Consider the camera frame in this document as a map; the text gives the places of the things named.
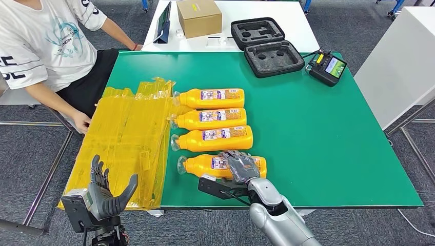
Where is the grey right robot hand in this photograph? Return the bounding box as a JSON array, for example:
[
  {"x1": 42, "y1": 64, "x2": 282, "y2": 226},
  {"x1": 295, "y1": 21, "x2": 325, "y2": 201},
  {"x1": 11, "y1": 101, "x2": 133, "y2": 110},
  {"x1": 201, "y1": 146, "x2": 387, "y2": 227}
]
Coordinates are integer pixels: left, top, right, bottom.
[{"x1": 219, "y1": 150, "x2": 262, "y2": 186}]

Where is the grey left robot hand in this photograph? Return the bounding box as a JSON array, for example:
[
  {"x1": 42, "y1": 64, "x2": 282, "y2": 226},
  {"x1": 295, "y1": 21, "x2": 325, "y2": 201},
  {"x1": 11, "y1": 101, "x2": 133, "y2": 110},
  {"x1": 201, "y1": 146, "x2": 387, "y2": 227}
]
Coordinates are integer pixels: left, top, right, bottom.
[{"x1": 89, "y1": 155, "x2": 139, "y2": 221}]

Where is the person's right hand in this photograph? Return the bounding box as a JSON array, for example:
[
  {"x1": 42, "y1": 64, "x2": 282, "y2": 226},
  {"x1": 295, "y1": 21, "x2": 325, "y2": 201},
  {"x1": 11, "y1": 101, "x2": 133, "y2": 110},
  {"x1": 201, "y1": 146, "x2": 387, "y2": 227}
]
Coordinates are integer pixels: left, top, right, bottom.
[{"x1": 72, "y1": 110, "x2": 92, "y2": 134}]

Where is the orange detergent bottle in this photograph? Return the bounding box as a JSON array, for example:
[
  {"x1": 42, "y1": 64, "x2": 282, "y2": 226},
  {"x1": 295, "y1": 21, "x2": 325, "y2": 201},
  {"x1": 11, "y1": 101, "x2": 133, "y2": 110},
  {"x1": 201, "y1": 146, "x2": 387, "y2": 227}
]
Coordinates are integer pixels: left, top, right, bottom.
[
  {"x1": 172, "y1": 88, "x2": 246, "y2": 110},
  {"x1": 170, "y1": 126, "x2": 254, "y2": 153},
  {"x1": 176, "y1": 154, "x2": 268, "y2": 179},
  {"x1": 169, "y1": 108, "x2": 248, "y2": 131}
]

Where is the dark blue tablet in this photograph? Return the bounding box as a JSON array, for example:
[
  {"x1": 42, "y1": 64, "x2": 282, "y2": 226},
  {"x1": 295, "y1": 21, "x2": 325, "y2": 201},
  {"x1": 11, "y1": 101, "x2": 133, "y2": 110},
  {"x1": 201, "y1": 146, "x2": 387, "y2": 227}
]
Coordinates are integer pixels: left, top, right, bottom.
[{"x1": 153, "y1": 1, "x2": 172, "y2": 44}]

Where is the yellow film-wrapped cardboard sheet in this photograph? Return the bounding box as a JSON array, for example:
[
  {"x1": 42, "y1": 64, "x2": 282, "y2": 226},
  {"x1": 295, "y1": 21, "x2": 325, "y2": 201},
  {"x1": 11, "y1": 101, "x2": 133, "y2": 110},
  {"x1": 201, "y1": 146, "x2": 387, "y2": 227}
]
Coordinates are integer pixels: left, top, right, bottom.
[{"x1": 57, "y1": 77, "x2": 174, "y2": 211}]

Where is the brown cardboard box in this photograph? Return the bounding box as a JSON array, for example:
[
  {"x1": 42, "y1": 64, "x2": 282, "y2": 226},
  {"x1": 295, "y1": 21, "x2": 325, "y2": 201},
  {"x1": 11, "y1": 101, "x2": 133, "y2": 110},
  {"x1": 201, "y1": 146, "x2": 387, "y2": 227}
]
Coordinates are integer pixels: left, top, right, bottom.
[{"x1": 176, "y1": 0, "x2": 223, "y2": 39}]

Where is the white bench seat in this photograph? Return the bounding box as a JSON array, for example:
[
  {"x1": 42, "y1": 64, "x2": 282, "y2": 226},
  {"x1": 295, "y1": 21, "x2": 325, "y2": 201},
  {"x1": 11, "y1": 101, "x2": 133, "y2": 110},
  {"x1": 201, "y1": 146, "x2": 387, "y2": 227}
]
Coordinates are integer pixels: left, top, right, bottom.
[{"x1": 0, "y1": 76, "x2": 86, "y2": 136}]

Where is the person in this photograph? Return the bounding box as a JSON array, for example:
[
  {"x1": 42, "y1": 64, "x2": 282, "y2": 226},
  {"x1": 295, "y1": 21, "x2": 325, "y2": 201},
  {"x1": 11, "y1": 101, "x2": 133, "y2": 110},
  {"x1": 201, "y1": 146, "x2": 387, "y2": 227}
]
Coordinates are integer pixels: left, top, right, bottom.
[{"x1": 0, "y1": 0, "x2": 144, "y2": 135}]

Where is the black foam-lined case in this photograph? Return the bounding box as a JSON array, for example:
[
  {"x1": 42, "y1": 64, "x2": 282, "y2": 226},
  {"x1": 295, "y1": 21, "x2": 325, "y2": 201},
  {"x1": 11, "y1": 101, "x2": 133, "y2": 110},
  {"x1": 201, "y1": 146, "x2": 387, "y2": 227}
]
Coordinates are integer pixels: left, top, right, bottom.
[{"x1": 230, "y1": 17, "x2": 306, "y2": 79}]

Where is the black remote controller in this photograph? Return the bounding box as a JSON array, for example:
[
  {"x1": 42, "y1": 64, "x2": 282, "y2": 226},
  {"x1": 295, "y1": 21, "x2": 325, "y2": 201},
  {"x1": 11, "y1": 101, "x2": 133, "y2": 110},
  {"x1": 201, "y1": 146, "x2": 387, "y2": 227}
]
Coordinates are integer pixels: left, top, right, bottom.
[{"x1": 302, "y1": 47, "x2": 348, "y2": 88}]

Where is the white table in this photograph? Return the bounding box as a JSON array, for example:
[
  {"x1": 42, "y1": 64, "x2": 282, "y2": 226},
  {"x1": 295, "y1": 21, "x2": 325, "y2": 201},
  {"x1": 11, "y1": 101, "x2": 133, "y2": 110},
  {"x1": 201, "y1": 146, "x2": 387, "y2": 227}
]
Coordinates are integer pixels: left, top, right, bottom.
[{"x1": 140, "y1": 0, "x2": 321, "y2": 53}]

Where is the white cabinet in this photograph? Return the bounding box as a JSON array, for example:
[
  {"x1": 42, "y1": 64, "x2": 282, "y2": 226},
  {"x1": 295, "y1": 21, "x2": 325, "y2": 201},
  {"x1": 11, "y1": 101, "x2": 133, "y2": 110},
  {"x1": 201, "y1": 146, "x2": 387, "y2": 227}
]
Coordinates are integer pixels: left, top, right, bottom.
[{"x1": 353, "y1": 6, "x2": 435, "y2": 131}]

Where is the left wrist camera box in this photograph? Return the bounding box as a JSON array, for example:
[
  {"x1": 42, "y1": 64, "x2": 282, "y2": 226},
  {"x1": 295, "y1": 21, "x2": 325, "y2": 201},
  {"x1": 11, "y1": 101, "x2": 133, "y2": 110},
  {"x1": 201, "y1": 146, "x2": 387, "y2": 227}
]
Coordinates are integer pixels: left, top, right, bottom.
[{"x1": 61, "y1": 189, "x2": 99, "y2": 233}]

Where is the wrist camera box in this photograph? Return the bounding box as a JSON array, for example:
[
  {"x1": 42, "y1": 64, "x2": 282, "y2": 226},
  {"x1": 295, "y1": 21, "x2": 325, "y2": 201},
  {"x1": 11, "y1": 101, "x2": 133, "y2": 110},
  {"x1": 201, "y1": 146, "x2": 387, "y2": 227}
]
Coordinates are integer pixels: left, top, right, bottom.
[
  {"x1": 61, "y1": 189, "x2": 99, "y2": 233},
  {"x1": 198, "y1": 174, "x2": 250, "y2": 201}
]

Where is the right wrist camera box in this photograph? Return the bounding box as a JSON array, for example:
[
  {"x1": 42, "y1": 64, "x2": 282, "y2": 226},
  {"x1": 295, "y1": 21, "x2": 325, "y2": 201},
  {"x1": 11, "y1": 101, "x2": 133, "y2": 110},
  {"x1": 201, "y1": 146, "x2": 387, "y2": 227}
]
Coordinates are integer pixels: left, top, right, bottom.
[{"x1": 198, "y1": 174, "x2": 250, "y2": 201}]

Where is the grey metal bench frame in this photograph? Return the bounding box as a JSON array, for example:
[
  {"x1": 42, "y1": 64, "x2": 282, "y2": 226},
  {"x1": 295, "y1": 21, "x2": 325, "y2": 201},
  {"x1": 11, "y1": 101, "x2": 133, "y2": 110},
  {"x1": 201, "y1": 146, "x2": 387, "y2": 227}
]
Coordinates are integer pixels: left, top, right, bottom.
[{"x1": 0, "y1": 101, "x2": 76, "y2": 237}]

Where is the steel table frame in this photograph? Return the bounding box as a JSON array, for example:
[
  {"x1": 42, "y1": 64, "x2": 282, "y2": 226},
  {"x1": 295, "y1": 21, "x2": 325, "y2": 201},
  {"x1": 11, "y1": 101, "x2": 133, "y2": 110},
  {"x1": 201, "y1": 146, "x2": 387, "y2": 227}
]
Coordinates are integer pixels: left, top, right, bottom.
[{"x1": 385, "y1": 98, "x2": 435, "y2": 186}]

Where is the white floor cable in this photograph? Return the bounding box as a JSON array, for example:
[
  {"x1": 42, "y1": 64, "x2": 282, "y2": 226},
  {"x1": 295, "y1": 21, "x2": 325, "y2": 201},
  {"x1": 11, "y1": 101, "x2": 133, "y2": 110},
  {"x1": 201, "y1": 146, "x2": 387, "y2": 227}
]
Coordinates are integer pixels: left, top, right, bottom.
[{"x1": 398, "y1": 209, "x2": 435, "y2": 238}]

